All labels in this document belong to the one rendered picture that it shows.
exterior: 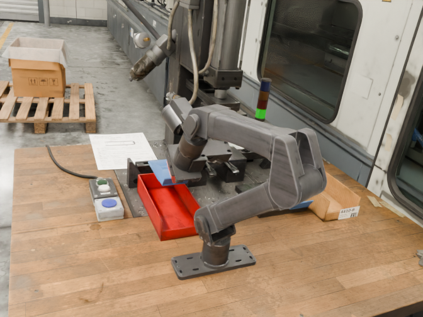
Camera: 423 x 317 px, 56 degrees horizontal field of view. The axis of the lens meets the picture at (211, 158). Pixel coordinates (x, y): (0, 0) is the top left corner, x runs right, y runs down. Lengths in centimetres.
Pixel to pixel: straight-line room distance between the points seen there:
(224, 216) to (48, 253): 42
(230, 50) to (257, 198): 52
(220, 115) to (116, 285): 43
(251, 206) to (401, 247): 56
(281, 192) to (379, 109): 93
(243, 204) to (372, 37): 100
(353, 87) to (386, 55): 20
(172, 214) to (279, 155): 51
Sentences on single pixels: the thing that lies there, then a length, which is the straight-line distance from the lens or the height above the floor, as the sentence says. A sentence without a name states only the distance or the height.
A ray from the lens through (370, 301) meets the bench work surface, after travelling 101.
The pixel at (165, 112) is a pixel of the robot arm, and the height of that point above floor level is 122.
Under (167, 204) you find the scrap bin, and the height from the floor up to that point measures 90.
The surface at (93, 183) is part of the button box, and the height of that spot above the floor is 93.
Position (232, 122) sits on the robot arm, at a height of 127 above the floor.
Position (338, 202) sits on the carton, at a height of 91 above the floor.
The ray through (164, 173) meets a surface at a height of 101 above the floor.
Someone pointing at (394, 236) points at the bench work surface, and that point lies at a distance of 127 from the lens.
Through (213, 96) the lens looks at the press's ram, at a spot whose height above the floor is 118.
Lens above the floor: 153
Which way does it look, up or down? 25 degrees down
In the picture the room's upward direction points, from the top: 7 degrees clockwise
